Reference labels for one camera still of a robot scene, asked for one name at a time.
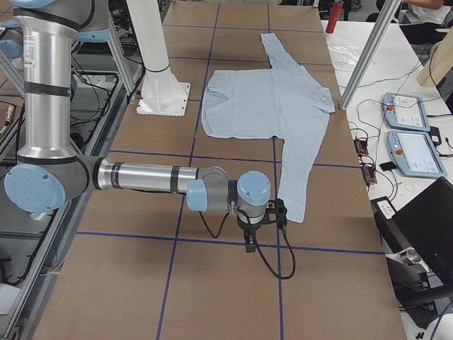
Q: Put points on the black laptop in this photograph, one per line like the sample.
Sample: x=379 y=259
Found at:
x=424 y=223

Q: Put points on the upper blue teach pendant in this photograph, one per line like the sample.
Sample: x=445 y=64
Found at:
x=405 y=112

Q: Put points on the clear plastic bag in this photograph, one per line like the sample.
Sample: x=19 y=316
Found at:
x=344 y=56

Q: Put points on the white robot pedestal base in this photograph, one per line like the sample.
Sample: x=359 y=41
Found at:
x=161 y=93

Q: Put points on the light blue button shirt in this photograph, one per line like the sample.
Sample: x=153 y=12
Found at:
x=283 y=101

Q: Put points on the seated person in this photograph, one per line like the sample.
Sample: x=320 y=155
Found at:
x=431 y=15

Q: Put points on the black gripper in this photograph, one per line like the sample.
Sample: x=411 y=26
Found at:
x=246 y=225

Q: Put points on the red cylinder bottle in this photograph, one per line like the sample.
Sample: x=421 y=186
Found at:
x=334 y=15

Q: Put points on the aluminium frame post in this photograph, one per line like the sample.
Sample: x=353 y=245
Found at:
x=383 y=21

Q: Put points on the blue teach pendant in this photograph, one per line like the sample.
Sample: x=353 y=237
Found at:
x=405 y=112
x=414 y=154

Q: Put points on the lower blue teach pendant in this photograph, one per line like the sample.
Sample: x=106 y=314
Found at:
x=414 y=154

